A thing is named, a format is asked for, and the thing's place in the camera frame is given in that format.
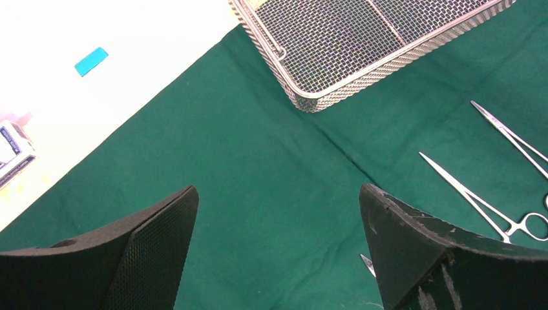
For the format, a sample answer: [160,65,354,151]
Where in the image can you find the playing card box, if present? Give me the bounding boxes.
[1,120,37,188]

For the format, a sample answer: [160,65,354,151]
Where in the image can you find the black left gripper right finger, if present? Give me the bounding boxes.
[360,184,547,309]

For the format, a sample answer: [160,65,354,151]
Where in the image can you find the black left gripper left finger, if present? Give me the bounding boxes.
[1,185,199,309]

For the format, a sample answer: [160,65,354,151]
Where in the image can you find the dark green surgical drape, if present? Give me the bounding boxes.
[1,1,547,309]

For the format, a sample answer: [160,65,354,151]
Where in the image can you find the metal mesh instrument tray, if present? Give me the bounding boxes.
[230,0,511,113]

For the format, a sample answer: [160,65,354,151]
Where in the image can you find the surgical scissors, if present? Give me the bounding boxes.
[359,253,376,278]

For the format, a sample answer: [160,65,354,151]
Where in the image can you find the surgical forceps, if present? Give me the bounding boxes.
[470,100,547,180]

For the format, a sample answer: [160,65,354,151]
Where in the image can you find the teal block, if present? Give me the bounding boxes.
[74,47,109,77]

